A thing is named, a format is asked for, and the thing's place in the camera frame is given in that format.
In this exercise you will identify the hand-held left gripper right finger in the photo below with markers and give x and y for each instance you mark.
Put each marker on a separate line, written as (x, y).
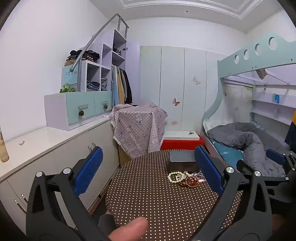
(209, 169)

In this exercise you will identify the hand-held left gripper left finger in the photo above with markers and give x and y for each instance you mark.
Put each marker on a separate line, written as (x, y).
(89, 169)

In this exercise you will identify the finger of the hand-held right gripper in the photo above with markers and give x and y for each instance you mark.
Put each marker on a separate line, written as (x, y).
(275, 156)
(245, 166)

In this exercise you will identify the grey metal tin box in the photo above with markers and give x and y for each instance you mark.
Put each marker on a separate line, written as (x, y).
(181, 157)

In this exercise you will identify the pink bead jewelry pile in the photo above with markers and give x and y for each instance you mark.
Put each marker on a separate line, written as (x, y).
(196, 176)

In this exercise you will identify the person's left hand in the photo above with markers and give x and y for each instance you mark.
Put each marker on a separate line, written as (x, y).
(129, 229)

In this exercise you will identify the teal bed sheet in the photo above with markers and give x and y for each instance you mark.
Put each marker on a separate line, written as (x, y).
(224, 153)

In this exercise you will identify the blue and yellow jacket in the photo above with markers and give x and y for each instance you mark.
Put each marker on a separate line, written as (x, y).
(291, 134)

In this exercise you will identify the grey duvet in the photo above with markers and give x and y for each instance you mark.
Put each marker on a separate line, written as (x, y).
(249, 139)

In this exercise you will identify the wooden cabinet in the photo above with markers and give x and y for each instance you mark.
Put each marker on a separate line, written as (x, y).
(123, 157)

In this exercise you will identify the low white cabinet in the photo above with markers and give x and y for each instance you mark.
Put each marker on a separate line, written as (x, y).
(57, 148)

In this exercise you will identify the red and white box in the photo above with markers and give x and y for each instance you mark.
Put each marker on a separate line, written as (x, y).
(175, 143)

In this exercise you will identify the small blue box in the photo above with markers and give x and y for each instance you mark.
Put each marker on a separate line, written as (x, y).
(276, 98)

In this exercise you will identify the brown polka dot tablecloth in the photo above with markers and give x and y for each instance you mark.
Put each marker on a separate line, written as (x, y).
(150, 192)

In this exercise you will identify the pink checked bear cloth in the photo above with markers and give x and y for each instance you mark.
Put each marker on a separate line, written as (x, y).
(136, 125)

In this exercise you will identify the pink butterfly sticker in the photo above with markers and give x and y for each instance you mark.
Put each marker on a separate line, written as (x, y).
(176, 102)

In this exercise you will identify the green artificial plant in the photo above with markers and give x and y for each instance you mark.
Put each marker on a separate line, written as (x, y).
(67, 88)

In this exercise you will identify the brown hanging object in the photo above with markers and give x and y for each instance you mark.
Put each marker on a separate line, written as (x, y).
(261, 73)

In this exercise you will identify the grey folded clothes pile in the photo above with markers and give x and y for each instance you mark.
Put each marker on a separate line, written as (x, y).
(94, 85)

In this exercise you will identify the light blue hanging shirt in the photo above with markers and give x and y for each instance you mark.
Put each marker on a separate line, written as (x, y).
(114, 85)

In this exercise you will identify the clear glass bottle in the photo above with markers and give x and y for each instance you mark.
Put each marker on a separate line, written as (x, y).
(3, 150)

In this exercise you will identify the yellow hanging garment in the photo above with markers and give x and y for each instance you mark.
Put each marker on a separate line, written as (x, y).
(120, 85)

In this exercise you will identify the pale butterfly sticker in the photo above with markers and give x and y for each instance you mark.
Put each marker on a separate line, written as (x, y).
(196, 80)

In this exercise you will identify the dark hanging garment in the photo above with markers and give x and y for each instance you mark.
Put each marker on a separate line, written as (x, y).
(127, 88)

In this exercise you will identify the light blue storage box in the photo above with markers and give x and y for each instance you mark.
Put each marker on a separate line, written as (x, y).
(69, 75)

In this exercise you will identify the teal bunk bed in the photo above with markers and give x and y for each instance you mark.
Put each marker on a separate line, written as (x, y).
(254, 60)

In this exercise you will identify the white wardrobe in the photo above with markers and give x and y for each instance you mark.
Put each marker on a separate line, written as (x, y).
(171, 76)

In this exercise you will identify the white stair shelf unit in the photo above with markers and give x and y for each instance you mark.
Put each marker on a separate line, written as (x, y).
(133, 69)

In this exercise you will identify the dark folded clothes pile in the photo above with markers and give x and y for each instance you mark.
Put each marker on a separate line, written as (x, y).
(85, 55)

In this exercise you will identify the grey metal handrail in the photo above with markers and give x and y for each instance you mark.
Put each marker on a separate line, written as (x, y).
(92, 39)

